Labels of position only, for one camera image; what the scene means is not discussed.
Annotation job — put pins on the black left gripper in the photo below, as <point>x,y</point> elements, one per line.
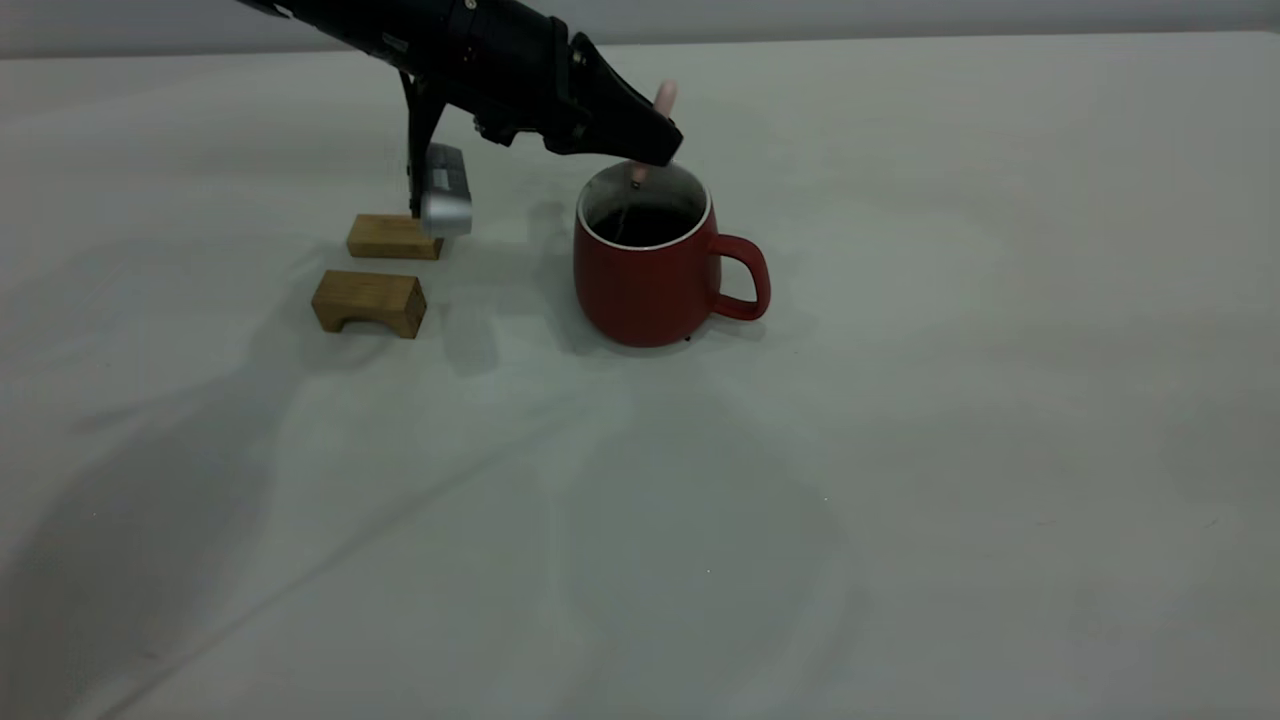
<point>510,70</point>

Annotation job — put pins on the black coffee liquid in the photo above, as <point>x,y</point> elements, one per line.
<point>660,228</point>

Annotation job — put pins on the red ceramic mug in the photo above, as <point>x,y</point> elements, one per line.
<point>640,300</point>

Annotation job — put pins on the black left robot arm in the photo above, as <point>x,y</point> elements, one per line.
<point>350,20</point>

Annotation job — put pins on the flat wooden block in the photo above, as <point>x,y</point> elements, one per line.
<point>385,238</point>

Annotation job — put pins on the arched wooden block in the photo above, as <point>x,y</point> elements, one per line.
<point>370,295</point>

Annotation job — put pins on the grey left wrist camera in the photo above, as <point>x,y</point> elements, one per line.
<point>445,195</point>

